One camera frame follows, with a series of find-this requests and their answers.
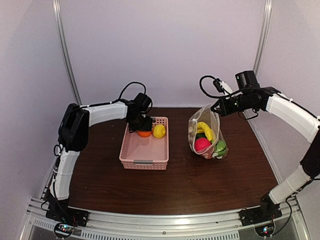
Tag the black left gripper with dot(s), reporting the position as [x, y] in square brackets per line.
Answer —
[147, 126]

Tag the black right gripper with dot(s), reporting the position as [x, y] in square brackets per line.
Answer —
[225, 110]

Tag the orange toy fruit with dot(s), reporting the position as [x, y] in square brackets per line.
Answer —
[144, 133]

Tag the yellow toy bananas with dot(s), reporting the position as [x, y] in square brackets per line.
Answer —
[203, 127]

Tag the clear dotted zip bag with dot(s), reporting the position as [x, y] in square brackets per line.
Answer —
[213, 120]

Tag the green striped toy watermelon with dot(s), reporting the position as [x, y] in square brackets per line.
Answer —
[220, 149]

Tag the red toy apple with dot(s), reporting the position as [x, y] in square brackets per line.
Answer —
[201, 143]

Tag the green orange toy mango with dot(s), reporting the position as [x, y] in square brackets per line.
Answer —
[200, 135]

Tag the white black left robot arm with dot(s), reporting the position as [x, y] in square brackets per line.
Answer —
[73, 137]

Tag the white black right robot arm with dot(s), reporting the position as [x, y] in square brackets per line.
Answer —
[296, 132]

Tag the pink plastic basket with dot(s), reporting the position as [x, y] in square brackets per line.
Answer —
[146, 153]

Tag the left circuit board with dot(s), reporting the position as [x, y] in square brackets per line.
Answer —
[63, 230]

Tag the circuit board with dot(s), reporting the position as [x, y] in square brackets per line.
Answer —
[63, 230]
[265, 231]

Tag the right circuit board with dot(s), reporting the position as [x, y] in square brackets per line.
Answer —
[265, 231]

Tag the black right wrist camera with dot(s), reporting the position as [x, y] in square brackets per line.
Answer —
[222, 87]

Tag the aluminium front rail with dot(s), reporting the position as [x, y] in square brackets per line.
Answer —
[221, 225]

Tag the right aluminium frame post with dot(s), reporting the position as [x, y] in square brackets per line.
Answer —
[264, 32]

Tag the aluminium frame post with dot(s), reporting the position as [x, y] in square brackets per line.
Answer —
[264, 32]
[64, 50]

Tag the left aluminium frame post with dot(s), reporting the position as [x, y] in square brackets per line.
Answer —
[64, 50]

